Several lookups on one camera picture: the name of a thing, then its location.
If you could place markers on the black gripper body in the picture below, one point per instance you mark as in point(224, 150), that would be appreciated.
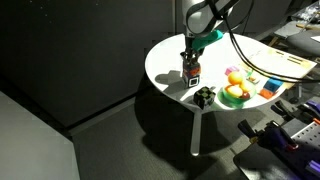
point(189, 55)

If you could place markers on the wooden tray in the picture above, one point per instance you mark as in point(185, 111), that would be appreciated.
point(270, 62)

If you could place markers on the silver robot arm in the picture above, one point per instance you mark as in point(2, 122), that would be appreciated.
point(200, 19)

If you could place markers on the pink block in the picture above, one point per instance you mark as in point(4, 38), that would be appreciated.
point(231, 69)

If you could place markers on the orange blue block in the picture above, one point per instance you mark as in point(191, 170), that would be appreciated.
point(270, 88)

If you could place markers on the white black marker cube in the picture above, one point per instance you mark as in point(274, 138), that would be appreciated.
point(191, 81)

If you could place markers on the black yellow checkered cube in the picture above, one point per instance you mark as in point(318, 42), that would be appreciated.
point(204, 97)

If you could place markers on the orange fruit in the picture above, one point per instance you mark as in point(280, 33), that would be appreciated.
point(235, 78)

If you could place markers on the white round table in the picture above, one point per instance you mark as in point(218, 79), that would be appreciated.
point(164, 68)

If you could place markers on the yellow apple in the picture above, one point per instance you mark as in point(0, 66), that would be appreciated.
point(234, 91)

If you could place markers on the green bowl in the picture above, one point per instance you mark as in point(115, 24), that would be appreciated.
point(236, 100)

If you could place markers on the yellow lemon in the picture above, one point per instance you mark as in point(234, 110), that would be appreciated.
point(246, 86)

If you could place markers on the dark red plum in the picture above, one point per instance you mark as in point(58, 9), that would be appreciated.
point(245, 96)

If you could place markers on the purple black clamp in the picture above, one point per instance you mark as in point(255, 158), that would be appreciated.
point(273, 136)

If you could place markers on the blue black clamp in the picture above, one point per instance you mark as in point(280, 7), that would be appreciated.
point(307, 112)

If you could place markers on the teal camera mount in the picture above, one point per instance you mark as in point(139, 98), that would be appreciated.
point(202, 42)

